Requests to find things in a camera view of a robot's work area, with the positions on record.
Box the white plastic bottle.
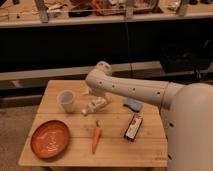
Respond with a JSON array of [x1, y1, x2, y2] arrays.
[[81, 97, 108, 116]]

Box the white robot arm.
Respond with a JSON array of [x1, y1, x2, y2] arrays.
[[85, 61, 213, 171]]

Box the blue sponge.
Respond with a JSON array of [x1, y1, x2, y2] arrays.
[[123, 98, 142, 112]]

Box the clear plastic cup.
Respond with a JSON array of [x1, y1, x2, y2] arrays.
[[57, 90, 75, 113]]

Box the orange carrot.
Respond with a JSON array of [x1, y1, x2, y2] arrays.
[[92, 121, 101, 154]]

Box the black chocolate bar package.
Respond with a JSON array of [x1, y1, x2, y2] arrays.
[[124, 114, 143, 142]]

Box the wooden table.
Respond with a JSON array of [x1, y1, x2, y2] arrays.
[[19, 80, 167, 168]]

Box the black bin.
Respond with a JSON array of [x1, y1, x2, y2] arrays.
[[159, 41, 213, 73]]

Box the orange plate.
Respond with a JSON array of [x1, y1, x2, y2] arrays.
[[30, 120, 70, 159]]

